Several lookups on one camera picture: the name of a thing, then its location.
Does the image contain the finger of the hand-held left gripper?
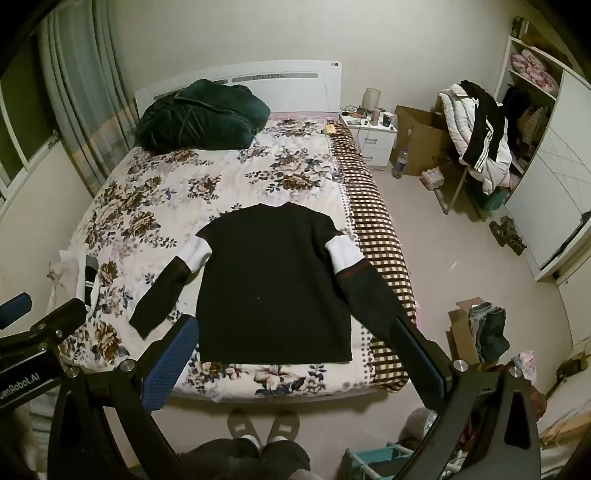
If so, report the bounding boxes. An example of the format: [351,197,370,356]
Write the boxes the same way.
[0,298,88,357]
[0,292,33,330]

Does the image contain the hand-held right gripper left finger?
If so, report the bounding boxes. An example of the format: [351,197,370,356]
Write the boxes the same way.
[46,314,218,480]

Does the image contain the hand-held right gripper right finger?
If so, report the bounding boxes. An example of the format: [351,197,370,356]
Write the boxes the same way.
[390,315,542,480]

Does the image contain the black sweater with white sleeve bands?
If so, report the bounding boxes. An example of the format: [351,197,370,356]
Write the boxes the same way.
[128,201,416,365]

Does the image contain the small cardboard box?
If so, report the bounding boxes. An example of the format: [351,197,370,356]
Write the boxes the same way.
[448,298,485,365]

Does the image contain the pink and white cloth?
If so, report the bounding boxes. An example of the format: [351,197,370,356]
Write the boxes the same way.
[510,351,539,384]

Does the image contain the teal rack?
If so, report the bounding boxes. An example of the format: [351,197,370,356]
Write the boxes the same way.
[344,443,416,480]

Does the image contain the person's legs in dark pants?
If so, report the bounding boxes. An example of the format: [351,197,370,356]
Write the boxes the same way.
[185,438,315,480]

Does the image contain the brown checked blanket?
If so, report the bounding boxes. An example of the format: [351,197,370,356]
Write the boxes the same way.
[330,122,416,393]

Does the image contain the window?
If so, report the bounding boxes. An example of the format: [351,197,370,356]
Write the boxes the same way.
[0,60,61,204]

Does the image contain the green storage box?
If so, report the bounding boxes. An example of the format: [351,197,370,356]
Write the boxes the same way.
[475,189,509,217]

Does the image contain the floral blanket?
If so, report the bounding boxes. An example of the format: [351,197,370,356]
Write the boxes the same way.
[58,115,384,400]

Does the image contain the white wardrobe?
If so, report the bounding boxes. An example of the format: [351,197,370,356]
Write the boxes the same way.
[492,34,591,282]

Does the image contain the pale striped curtain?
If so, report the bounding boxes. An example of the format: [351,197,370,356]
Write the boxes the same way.
[37,0,139,195]

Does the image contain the white nightstand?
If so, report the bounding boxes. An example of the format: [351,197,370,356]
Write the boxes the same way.
[339,108,399,169]

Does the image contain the large open cardboard box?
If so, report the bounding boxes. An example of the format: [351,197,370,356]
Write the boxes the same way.
[389,105,455,178]

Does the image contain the chair with piled jackets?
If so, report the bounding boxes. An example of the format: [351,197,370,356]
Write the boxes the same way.
[438,83,513,195]

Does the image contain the black garment with white stripes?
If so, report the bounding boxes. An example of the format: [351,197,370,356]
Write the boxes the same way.
[459,80,509,171]

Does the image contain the dark green duvet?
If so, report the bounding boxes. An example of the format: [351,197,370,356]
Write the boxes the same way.
[135,78,271,153]

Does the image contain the white headboard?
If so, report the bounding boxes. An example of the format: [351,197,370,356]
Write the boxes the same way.
[134,59,343,116]

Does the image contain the pink folded bedding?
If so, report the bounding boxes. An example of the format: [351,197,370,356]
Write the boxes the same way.
[509,52,559,90]

